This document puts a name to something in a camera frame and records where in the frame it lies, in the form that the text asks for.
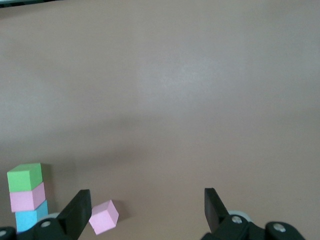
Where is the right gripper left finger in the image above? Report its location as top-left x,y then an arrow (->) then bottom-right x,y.
0,189 -> 91,240

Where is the light pink foam cube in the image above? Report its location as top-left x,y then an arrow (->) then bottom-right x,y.
9,181 -> 46,213

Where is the cyan foam cube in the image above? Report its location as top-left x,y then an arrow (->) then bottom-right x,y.
14,199 -> 49,233

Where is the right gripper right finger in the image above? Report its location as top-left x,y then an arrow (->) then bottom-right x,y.
201,187 -> 306,240

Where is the green foam cube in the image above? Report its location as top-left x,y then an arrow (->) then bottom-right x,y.
6,162 -> 44,193

